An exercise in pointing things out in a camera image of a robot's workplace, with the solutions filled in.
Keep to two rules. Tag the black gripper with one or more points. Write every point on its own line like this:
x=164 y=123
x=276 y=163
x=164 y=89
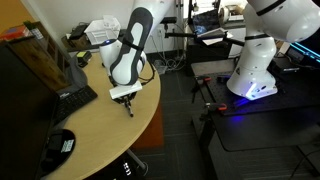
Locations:
x=126 y=96

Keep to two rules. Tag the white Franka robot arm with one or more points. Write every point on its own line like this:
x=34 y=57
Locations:
x=130 y=56

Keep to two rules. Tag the orange floor mat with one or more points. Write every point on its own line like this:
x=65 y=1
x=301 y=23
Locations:
x=151 y=130

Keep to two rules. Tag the black keyboard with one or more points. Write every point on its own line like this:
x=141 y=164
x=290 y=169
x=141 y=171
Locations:
x=73 y=101

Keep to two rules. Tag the grey metal table leg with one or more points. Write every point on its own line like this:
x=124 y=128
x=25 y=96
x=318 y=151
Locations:
x=136 y=159

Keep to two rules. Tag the black box green label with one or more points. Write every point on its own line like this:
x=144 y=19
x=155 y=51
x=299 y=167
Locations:
x=83 y=57

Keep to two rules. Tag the black computer tower green sticker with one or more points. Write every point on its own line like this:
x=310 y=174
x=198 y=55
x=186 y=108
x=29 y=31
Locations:
x=121 y=168

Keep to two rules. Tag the white plastic tray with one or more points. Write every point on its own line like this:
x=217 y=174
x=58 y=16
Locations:
x=101 y=30

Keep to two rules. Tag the round black monitor base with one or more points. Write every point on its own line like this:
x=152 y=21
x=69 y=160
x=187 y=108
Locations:
x=60 y=148

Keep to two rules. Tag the brown wooden shelf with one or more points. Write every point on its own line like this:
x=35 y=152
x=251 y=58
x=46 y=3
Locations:
x=40 y=60

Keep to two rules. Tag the black computer monitor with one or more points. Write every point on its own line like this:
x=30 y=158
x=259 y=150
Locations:
x=23 y=113

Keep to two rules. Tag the open laptop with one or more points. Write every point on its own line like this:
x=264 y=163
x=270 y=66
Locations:
x=208 y=24

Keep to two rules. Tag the red book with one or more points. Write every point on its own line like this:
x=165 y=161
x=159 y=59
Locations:
x=15 y=32

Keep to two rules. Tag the paper towel roll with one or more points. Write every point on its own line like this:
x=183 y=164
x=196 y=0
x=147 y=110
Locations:
x=230 y=13

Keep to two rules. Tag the black breadboard robot table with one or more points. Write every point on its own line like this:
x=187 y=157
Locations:
x=266 y=123

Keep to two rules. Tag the black computer blue light strip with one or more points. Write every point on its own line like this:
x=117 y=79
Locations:
x=305 y=50

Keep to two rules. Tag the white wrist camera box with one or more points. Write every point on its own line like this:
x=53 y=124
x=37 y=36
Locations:
x=125 y=90

